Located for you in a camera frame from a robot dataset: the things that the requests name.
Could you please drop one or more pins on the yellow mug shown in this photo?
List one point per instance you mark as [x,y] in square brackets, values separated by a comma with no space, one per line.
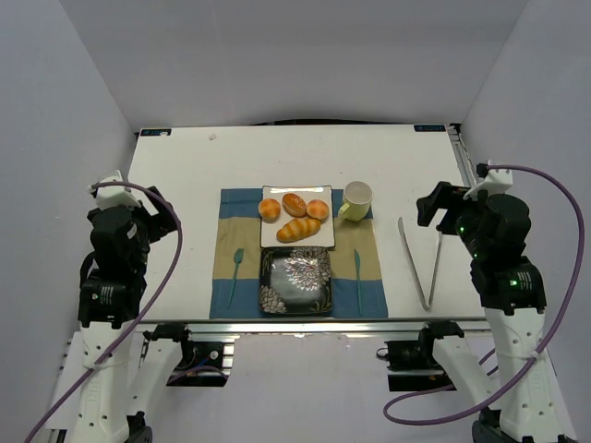
[357,198]

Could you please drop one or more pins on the round bread roll left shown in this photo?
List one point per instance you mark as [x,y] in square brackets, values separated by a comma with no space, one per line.
[269,209]

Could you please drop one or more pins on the teal plastic knife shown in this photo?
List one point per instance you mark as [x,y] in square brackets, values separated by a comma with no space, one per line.
[359,294]

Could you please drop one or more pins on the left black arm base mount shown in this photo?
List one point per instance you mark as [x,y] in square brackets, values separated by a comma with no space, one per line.
[201,363]

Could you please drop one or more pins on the long striped bread loaf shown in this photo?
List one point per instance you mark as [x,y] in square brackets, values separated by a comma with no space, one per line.
[298,229]

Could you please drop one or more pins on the blue corner label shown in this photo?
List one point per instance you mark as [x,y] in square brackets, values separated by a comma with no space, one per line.
[430,128]
[155,132]

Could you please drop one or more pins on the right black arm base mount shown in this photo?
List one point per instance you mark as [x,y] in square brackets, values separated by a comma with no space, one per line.
[410,363]

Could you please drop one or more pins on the aluminium table rail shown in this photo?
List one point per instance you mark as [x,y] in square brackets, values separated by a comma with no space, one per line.
[466,167]
[298,326]

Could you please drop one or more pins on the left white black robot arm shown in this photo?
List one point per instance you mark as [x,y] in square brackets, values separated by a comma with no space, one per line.
[112,283]

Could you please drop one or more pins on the aluminium table front rail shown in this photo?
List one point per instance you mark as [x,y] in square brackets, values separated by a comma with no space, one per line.
[298,326]

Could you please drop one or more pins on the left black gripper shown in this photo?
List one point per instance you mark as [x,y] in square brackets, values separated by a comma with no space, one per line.
[162,214]

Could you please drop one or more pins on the blue beige placemat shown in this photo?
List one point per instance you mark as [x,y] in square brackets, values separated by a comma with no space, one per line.
[239,226]

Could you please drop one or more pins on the oval glazed bread roll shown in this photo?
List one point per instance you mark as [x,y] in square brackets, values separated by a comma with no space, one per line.
[294,205]

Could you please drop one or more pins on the teal plastic fork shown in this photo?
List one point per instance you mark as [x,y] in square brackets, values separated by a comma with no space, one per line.
[238,257]

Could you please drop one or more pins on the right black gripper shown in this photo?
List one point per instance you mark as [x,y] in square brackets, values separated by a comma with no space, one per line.
[434,203]

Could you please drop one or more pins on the black floral square plate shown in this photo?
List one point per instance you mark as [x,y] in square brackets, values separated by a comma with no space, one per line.
[295,281]

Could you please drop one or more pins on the round bread roll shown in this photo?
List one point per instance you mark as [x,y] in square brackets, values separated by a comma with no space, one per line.
[269,209]
[318,209]

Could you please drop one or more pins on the right blue corner label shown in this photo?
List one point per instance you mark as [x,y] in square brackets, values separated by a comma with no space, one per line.
[430,128]

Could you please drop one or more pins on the left blue corner label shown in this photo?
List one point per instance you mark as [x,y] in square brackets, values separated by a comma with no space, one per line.
[155,132]

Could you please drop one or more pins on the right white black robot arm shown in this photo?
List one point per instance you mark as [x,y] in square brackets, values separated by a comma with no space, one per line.
[493,228]

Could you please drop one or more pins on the aluminium table right rail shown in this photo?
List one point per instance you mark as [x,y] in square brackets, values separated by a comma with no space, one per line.
[466,167]

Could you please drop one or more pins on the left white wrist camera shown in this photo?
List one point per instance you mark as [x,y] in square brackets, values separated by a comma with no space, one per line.
[113,196]

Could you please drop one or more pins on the white square plate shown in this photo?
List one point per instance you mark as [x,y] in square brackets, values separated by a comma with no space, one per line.
[324,237]

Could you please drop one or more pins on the round bread roll right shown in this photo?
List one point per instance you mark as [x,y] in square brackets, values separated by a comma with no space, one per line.
[318,209]

